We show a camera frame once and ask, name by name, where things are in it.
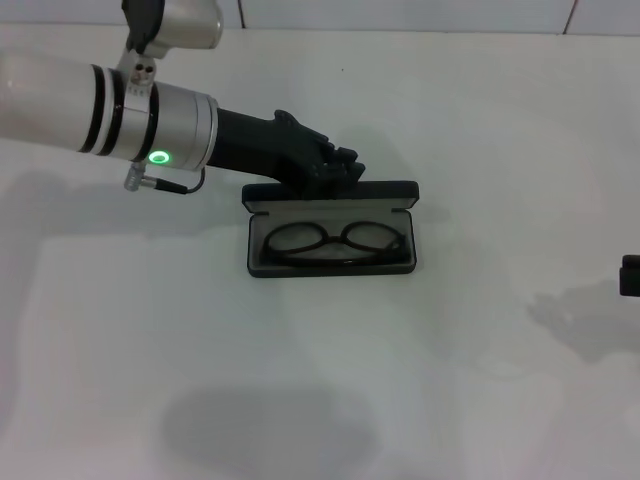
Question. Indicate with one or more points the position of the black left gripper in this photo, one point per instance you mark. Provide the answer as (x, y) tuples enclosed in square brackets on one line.
[(260, 145)]

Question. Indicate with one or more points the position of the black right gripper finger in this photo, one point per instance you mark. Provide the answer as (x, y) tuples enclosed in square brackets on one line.
[(631, 280)]

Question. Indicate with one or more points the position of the black glasses case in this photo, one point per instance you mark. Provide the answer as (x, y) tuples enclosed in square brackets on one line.
[(390, 192)]

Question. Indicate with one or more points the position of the black glasses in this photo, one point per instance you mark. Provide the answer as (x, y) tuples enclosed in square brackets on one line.
[(336, 243)]

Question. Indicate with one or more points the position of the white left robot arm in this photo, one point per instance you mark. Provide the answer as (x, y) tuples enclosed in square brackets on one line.
[(50, 100)]

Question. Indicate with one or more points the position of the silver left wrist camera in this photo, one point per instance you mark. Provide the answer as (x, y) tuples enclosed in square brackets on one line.
[(185, 25)]

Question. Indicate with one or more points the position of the left wrist camera mount bracket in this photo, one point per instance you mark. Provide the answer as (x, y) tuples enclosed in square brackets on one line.
[(140, 75)]

